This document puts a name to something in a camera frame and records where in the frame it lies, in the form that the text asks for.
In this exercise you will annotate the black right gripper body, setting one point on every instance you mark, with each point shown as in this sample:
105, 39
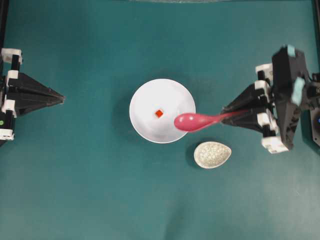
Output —
291, 90

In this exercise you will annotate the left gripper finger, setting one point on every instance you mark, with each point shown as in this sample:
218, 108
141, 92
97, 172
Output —
22, 105
27, 84

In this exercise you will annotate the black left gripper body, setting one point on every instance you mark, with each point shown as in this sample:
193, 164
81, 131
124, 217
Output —
7, 124

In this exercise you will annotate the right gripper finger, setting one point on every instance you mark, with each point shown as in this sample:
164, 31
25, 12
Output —
256, 95
253, 119

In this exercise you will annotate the pink plastic spoon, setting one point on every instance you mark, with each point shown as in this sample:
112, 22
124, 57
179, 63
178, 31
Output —
193, 122

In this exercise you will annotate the small red block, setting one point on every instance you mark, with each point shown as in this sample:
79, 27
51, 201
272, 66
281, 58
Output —
159, 113

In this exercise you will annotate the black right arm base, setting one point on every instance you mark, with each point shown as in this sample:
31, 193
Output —
315, 125

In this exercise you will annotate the speckled ceramic spoon rest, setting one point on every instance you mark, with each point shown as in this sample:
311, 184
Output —
211, 154

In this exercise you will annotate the white round bowl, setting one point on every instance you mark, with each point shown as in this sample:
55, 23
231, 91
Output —
167, 95

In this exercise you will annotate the black left frame rail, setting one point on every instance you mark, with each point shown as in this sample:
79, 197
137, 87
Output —
4, 7

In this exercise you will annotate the black frame rail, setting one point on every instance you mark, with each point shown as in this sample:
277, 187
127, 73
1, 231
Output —
4, 7
316, 17

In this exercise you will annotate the black right frame rail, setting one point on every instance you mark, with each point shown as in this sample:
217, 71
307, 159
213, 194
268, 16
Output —
316, 17

